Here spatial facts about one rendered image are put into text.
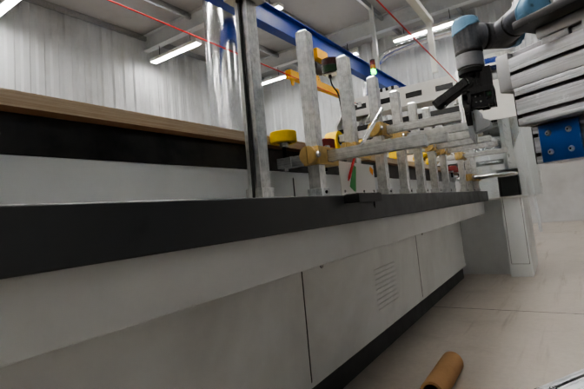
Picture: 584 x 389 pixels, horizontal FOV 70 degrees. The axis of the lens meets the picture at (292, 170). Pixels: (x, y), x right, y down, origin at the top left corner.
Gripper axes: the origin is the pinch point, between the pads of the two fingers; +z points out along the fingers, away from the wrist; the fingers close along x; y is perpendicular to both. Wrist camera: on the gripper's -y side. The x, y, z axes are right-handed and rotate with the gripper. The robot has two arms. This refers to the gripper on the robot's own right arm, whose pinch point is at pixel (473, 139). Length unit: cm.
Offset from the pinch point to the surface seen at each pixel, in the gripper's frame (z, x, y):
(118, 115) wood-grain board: -6, -77, -52
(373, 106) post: -20.9, 19.4, -35.6
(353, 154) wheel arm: 2.1, -26.5, -25.5
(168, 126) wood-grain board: -6, -65, -52
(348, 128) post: -9.1, -5.7, -35.3
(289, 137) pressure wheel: -6, -27, -45
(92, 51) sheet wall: -347, 349, -736
